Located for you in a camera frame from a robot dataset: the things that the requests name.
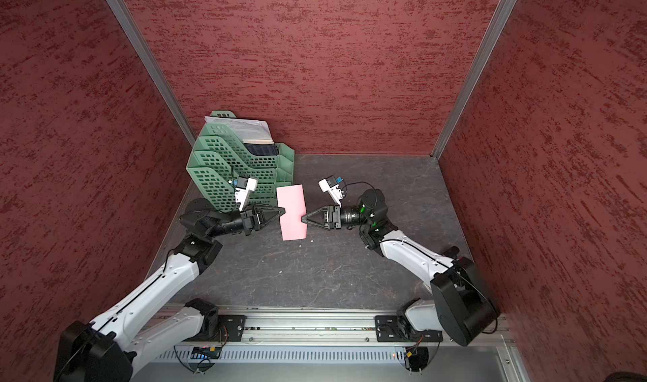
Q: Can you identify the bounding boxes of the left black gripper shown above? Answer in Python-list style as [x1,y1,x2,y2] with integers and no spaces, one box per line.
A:
[206,200,285,237]

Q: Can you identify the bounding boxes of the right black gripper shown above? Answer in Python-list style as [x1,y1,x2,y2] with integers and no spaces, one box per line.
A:
[302,203,372,230]

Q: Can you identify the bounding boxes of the pink square paper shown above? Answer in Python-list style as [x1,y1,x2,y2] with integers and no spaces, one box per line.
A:
[276,185,308,241]

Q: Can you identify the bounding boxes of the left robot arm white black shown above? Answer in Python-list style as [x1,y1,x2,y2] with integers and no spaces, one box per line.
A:
[53,198,286,381]

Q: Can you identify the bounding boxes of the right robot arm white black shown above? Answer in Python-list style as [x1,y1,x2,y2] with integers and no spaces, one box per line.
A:
[301,189,500,347]

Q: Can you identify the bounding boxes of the dark folder in organizer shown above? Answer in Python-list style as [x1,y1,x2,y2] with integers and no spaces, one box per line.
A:
[244,144,279,156]

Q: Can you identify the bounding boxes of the green plastic file organizer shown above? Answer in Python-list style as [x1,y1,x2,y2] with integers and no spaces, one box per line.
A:
[186,110,295,211]

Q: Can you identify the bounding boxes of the white papers in organizer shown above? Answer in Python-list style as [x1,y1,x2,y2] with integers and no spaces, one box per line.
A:
[204,117,274,144]

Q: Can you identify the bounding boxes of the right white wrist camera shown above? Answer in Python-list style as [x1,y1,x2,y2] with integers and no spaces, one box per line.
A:
[318,176,346,207]

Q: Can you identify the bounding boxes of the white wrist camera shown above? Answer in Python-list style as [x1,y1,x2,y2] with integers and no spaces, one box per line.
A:
[234,177,258,212]
[318,176,346,207]

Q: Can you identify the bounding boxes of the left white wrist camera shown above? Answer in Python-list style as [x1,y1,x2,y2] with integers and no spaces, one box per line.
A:
[234,177,258,212]

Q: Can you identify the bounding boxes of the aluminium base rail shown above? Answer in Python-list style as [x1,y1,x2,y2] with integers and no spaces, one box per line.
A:
[146,303,517,348]

